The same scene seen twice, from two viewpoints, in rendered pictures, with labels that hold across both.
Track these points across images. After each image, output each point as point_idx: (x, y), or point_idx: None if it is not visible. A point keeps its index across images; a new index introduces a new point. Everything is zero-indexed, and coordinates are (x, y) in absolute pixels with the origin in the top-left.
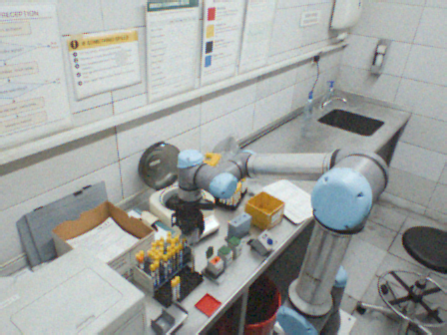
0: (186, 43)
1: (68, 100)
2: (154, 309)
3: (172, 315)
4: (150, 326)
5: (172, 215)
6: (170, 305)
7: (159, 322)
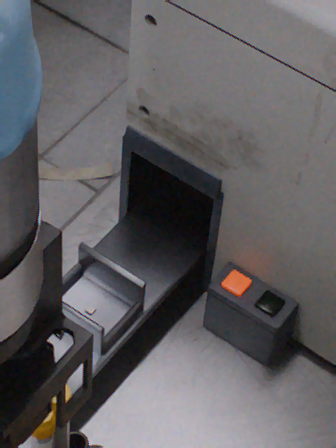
0: None
1: None
2: (154, 447)
3: (56, 354)
4: (145, 304)
5: (85, 332)
6: (75, 433)
7: (110, 321)
